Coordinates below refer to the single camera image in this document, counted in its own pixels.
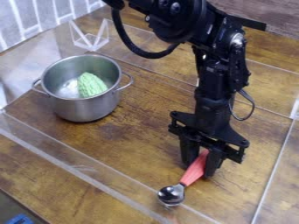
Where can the blue object at corner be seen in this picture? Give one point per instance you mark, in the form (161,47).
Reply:
(21,219)

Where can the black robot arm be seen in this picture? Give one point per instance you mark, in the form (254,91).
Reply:
(194,22)

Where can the stainless steel pot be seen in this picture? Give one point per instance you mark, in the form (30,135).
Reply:
(58,84)

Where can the pink handled metal spoon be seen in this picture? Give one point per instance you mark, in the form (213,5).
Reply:
(172,195)

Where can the clear acrylic corner bracket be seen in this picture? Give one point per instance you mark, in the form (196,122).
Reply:
(89,41)

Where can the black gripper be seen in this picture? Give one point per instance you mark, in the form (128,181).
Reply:
(206,129)

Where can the green bumpy toy vegetable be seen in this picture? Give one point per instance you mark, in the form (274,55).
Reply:
(91,85)

